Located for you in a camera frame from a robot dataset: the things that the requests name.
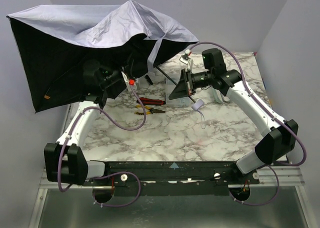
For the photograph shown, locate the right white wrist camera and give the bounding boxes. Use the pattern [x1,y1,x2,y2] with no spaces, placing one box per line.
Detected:
[179,49,194,71]

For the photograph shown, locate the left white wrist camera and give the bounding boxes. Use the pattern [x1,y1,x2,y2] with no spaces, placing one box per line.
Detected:
[121,71,140,92]

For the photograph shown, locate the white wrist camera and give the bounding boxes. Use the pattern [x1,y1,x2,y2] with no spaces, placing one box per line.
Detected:
[179,49,194,71]
[121,71,140,92]

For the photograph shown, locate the red black utility knife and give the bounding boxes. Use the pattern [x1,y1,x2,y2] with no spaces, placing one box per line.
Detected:
[140,97,166,106]

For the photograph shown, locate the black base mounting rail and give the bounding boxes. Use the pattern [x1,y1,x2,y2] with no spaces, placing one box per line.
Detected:
[84,161,260,196]

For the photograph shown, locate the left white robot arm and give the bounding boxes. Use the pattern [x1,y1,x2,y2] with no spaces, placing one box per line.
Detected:
[44,60,126,185]

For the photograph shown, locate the purple umbrella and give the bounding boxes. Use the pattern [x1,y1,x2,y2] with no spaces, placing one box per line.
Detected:
[7,0,198,112]

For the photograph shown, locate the mint green umbrella case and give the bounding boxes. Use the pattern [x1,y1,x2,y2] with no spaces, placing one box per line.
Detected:
[212,88,230,103]

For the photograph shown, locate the clear plastic screw box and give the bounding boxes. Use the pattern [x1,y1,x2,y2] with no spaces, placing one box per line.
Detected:
[164,78,192,107]

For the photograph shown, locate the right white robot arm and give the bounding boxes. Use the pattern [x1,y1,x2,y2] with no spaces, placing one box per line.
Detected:
[168,48,298,174]

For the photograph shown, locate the yellow handled pliers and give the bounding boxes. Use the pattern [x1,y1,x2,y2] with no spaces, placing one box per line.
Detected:
[135,104,165,115]

